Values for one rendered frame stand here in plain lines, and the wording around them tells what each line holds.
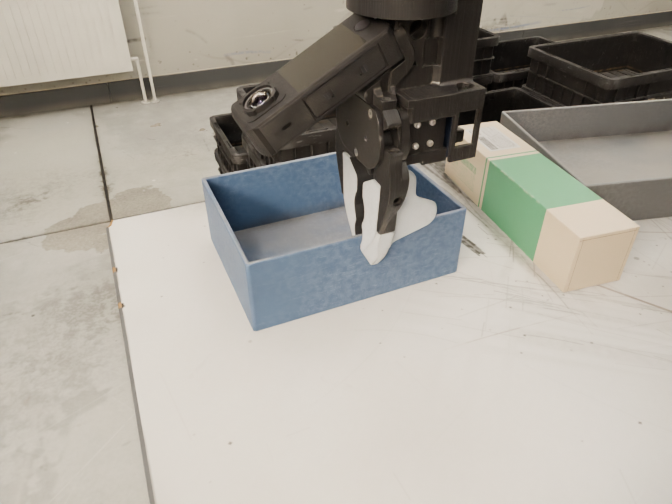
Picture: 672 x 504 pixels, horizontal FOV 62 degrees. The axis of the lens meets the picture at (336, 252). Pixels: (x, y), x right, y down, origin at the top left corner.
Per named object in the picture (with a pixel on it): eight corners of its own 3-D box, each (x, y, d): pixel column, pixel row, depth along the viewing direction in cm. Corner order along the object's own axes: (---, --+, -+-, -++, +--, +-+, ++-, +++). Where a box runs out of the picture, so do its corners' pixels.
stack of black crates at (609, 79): (563, 242, 153) (610, 80, 127) (497, 192, 175) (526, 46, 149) (668, 212, 166) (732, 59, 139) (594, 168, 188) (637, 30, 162)
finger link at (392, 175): (405, 240, 41) (414, 127, 36) (386, 245, 40) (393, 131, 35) (376, 210, 44) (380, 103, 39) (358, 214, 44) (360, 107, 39)
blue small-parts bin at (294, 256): (253, 332, 46) (245, 265, 42) (210, 238, 57) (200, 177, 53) (457, 272, 52) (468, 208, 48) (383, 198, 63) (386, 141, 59)
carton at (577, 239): (619, 280, 51) (640, 226, 48) (563, 293, 50) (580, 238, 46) (488, 165, 70) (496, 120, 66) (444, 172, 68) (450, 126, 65)
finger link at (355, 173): (417, 245, 49) (428, 150, 43) (356, 262, 47) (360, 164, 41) (399, 227, 51) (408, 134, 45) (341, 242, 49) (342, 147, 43)
